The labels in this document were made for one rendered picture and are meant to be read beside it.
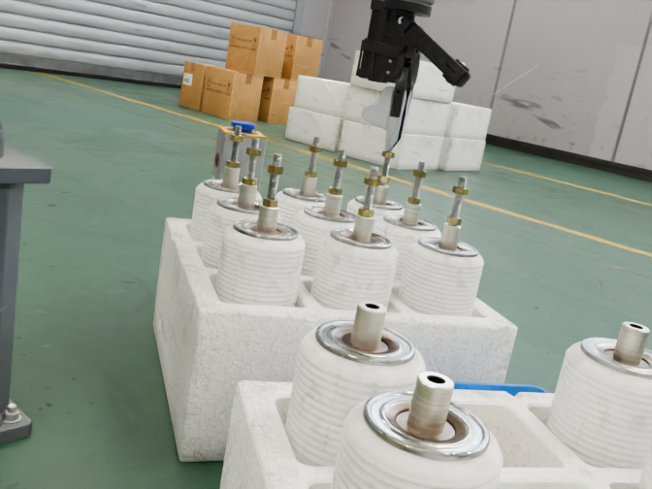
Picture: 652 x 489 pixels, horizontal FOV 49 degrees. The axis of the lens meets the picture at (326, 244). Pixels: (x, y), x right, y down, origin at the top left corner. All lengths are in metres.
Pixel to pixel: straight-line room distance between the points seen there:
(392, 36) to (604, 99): 5.24
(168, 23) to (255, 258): 5.95
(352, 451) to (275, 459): 0.10
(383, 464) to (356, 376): 0.11
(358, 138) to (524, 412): 3.13
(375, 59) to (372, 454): 0.75
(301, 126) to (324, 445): 3.55
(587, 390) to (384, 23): 0.65
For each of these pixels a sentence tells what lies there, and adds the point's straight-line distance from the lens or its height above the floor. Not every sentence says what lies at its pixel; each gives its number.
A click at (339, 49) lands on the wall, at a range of 7.91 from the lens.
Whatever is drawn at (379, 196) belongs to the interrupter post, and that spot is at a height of 0.26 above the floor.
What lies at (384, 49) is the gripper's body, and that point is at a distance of 1.06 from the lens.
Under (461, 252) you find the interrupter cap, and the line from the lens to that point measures 0.88.
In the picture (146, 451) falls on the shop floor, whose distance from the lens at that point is 0.84.
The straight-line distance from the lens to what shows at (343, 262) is 0.81.
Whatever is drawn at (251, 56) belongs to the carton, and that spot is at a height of 0.41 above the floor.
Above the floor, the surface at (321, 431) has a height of 0.20.
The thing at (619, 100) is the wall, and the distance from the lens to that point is 6.23.
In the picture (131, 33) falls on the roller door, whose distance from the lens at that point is 6.51.
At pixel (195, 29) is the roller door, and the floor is 0.54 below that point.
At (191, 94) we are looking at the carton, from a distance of 4.99.
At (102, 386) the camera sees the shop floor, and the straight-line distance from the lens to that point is 0.97.
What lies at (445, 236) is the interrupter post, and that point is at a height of 0.27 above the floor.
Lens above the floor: 0.45
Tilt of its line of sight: 14 degrees down
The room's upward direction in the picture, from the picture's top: 10 degrees clockwise
